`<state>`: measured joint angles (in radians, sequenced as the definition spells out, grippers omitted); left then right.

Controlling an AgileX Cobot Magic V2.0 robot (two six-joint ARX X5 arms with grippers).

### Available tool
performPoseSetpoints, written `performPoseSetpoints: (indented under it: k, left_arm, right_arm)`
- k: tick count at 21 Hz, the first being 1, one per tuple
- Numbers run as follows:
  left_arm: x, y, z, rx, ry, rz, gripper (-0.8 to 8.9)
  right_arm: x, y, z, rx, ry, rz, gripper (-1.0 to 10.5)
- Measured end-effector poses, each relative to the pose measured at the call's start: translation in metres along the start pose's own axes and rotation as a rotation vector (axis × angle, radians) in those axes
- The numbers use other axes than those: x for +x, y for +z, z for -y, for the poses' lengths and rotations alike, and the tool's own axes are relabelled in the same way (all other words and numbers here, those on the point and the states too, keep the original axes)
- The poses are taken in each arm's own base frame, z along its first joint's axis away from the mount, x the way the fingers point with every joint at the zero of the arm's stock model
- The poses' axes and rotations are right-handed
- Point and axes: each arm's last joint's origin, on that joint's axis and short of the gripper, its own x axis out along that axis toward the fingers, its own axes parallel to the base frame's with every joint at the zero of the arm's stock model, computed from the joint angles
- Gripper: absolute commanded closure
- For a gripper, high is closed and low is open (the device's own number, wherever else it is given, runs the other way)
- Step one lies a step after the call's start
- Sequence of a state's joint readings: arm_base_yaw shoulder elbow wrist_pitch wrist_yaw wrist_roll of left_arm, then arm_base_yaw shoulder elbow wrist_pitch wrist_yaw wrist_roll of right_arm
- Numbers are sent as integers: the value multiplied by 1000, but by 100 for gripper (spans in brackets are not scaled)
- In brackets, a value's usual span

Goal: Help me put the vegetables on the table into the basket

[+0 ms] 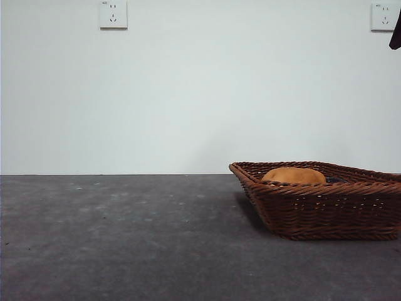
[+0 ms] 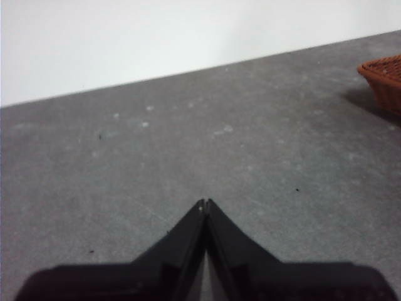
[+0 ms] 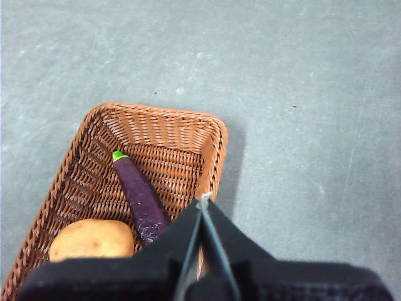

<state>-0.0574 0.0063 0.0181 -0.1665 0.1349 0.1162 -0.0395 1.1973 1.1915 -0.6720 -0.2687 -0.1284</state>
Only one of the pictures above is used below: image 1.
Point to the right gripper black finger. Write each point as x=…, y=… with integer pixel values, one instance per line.
x=396, y=39

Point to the purple eggplant with green stem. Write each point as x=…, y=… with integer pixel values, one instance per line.
x=336, y=180

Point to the brown potato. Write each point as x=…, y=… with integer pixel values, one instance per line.
x=294, y=176

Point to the brown wicker basket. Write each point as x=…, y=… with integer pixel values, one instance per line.
x=329, y=213

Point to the white wall socket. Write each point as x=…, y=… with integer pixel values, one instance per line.
x=113, y=15
x=383, y=17

